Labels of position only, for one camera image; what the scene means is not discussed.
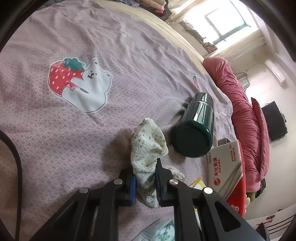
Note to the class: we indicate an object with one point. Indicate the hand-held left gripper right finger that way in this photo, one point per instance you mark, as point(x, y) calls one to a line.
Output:
point(158, 183)

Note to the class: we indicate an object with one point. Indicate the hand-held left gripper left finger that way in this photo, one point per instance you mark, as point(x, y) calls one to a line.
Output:
point(133, 187)

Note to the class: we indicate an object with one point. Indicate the floral cloth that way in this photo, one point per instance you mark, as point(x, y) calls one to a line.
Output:
point(148, 148)

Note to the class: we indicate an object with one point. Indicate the yellow cartoon packet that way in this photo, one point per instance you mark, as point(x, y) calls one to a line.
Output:
point(197, 183)

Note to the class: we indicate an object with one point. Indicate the clear plastic bag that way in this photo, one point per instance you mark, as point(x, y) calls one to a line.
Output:
point(159, 231)

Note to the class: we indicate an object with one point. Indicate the red and white cardboard box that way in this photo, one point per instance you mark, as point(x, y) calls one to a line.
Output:
point(222, 166)

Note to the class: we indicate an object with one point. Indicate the dark green thermos bottle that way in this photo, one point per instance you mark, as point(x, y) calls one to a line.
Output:
point(196, 115)

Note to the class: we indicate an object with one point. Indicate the red quilt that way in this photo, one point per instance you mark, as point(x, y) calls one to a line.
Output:
point(240, 111)

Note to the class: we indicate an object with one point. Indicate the red pillow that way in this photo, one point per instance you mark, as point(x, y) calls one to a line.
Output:
point(260, 120)

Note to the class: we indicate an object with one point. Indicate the black television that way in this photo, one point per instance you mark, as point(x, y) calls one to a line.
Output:
point(275, 120)

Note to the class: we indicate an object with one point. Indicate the lilac strawberry printed bed sheet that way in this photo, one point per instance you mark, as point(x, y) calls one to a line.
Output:
point(115, 46)

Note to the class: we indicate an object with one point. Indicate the clothes on windowsill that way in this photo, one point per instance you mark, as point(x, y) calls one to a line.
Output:
point(198, 34)

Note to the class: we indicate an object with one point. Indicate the white air conditioner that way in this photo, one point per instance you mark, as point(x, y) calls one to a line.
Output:
point(275, 70)

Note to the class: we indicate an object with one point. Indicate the window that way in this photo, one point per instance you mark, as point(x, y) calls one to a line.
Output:
point(226, 23)

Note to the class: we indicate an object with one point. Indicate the cream curtain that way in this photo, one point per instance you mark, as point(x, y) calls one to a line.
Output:
point(187, 11)

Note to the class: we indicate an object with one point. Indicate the pile of folded clothes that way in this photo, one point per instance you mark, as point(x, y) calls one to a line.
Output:
point(157, 8)

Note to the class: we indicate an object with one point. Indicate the blue patterned cloth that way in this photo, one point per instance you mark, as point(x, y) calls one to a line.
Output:
point(129, 2)

